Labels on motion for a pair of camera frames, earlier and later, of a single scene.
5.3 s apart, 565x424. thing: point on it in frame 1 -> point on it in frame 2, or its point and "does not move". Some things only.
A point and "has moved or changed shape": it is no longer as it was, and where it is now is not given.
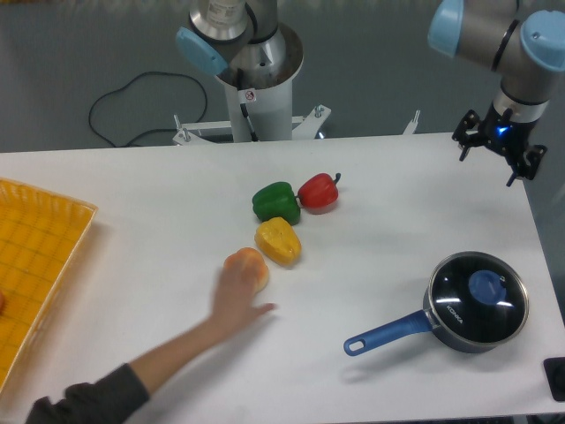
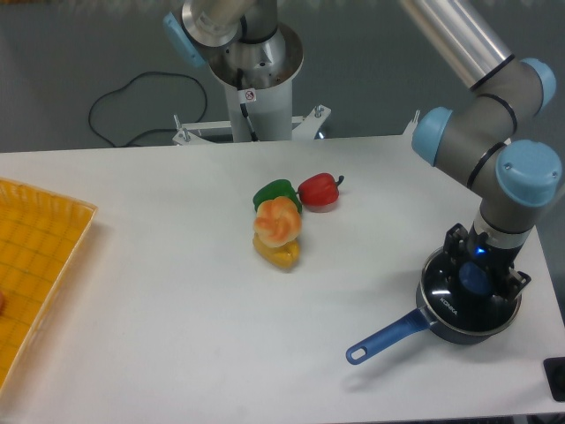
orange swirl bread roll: x=249 y=263 -> x=277 y=222
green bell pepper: x=276 y=200 does not move
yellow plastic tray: x=41 y=235 does not move
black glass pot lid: x=478 y=297 has moved or changed shape
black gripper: x=504 y=133 -> x=497 y=258
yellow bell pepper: x=278 y=240 does not move
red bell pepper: x=319 y=193 does not move
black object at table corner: x=554 y=368 does not move
